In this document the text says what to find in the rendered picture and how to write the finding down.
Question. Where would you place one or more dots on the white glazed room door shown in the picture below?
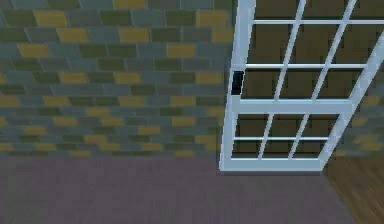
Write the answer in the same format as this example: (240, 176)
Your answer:
(293, 106)

